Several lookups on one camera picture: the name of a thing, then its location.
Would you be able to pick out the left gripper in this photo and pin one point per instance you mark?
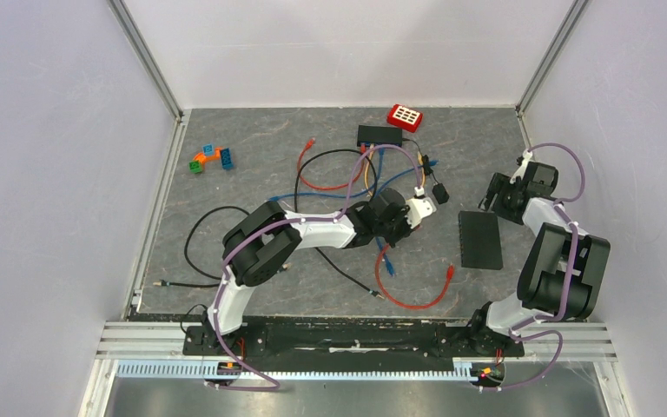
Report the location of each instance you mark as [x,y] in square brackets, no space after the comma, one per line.
[406,231]

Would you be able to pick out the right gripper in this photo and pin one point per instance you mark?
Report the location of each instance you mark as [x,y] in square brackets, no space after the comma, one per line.
[500,186]

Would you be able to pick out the black network switch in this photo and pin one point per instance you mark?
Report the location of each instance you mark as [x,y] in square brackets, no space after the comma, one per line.
[378,135]

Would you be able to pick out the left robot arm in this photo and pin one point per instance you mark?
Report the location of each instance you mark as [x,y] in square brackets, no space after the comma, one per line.
[258,246]

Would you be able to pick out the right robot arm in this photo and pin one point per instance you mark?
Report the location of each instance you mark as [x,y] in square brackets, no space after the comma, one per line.
[563,273]

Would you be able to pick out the red keypad box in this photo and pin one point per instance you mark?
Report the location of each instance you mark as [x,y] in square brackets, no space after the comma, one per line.
[404,118]

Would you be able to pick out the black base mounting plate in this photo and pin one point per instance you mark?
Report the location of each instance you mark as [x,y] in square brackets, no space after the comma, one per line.
[346,344]

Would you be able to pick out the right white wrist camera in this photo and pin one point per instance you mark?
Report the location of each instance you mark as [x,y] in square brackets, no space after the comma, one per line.
[522,162]

